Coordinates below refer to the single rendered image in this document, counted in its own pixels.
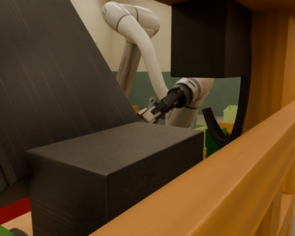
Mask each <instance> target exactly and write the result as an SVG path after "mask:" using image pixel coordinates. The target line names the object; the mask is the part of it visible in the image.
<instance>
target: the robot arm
mask: <svg viewBox="0 0 295 236"><path fill-rule="evenodd" d="M102 15H103V18H104V20H105V22H106V23H107V24H108V25H109V26H110V27H111V28H112V29H113V30H114V31H116V32H117V33H119V34H120V35H122V36H124V37H125V40H126V42H125V46H124V50H123V54H122V58H121V62H120V65H119V69H118V74H117V77H116V79H117V81H118V83H119V84H120V86H121V88H122V90H123V92H124V93H125V95H126V97H127V98H128V99H129V96H130V93H131V89H132V86H133V82H134V78H135V75H136V72H137V68H138V65H139V61H140V58H141V55H142V57H143V60H144V63H145V66H146V69H147V72H148V75H149V78H150V80H151V83H152V86H153V88H154V91H155V93H156V95H157V97H158V98H159V100H160V102H159V103H158V102H155V103H154V105H155V106H154V107H152V108H151V109H149V110H148V111H146V112H144V113H143V114H141V117H142V119H143V120H144V121H145V122H146V123H149V122H152V123H154V124H155V123H156V121H157V120H159V119H160V118H161V117H163V116H165V118H166V120H165V122H166V125H168V126H175V127H181V128H189V127H190V126H191V124H192V123H193V121H194V120H195V118H196V116H197V114H198V111H199V108H200V106H201V104H202V102H203V101H204V99H205V98H206V96H207V95H208V94H209V91H210V90H211V89H212V87H213V85H214V80H215V78H182V79H181V80H179V81H178V82H176V83H175V85H174V86H173V87H172V88H171V89H169V90H168V89H167V87H166V85H165V82H164V80H163V76H162V73H161V69H160V66H159V63H158V59H157V56H156V53H155V50H154V47H153V44H152V42H151V40H150V39H151V37H152V36H154V35H155V34H156V33H157V32H158V31H159V29H160V20H159V18H158V16H157V15H156V14H155V13H154V12H152V11H151V10H149V9H146V8H143V7H139V6H132V5H127V4H121V3H120V4H118V3H116V2H113V1H110V2H107V3H105V4H104V6H103V8H102Z"/></svg>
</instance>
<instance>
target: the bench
mask: <svg viewBox="0 0 295 236"><path fill-rule="evenodd" d="M294 203H295V191H294V193H293V194H290V193H286V192H282V197H281V207H280V221H279V230H278V233H277V235H276V236H291V232H292V223H293V212H294Z"/></svg>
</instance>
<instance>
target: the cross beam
mask: <svg viewBox="0 0 295 236"><path fill-rule="evenodd" d="M294 160H295V100H294V101H293V102H291V103H290V104H288V105H287V106H285V107H284V108H282V109H281V110H279V111H278V112H276V113H274V114H273V115H271V116H270V117H268V118H267V119H265V120H264V121H262V122H261V123H259V124H258V125H256V126H255V127H253V128H252V129H250V130H249V131H247V132H245V133H244V134H242V135H241V136H239V137H238V138H236V139H235V140H233V141H232V142H230V143H229V144H227V145H226V146H224V147H223V148H221V149H220V150H218V151H217V152H215V153H213V154H212V155H210V156H209V157H208V158H206V159H204V160H203V161H201V162H200V163H198V164H197V165H195V166H194V167H192V168H191V169H189V170H188V171H186V172H185V173H183V174H182V175H180V176H178V177H177V178H175V179H174V180H172V181H171V182H169V183H168V184H166V185H165V186H163V187H162V188H160V189H159V190H157V191H155V192H154V193H152V194H151V195H149V196H148V197H146V198H145V199H143V200H142V201H141V202H139V203H137V204H136V205H134V206H133V207H131V208H130V209H128V210H127V211H125V212H123V213H122V214H121V215H119V216H118V217H116V218H115V219H113V220H112V221H110V222H108V223H107V224H105V225H104V226H102V227H101V228H99V229H98V230H96V231H95V232H93V233H92V234H90V235H89V236H254V234H255V232H256V230H257V229H258V227H259V225H260V223H261V221H262V219H263V218H264V216H265V214H266V212H267V210H268V208H269V206H270V204H271V202H272V200H273V199H274V197H275V195H276V193H277V191H278V189H279V188H280V186H281V184H282V182H283V180H284V178H285V176H286V175H287V173H288V171H289V169H290V167H291V165H292V163H293V162H294Z"/></svg>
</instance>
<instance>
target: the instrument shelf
mask: <svg viewBox="0 0 295 236"><path fill-rule="evenodd" d="M155 1H158V2H160V3H163V4H166V5H169V6H172V5H173V4H177V3H183V2H189V1H196V0H155ZM235 1H236V2H238V3H240V4H241V5H243V6H244V7H246V8H248V9H249V10H251V11H252V13H257V12H266V11H274V10H283V9H292V11H293V12H294V13H295V0H235Z"/></svg>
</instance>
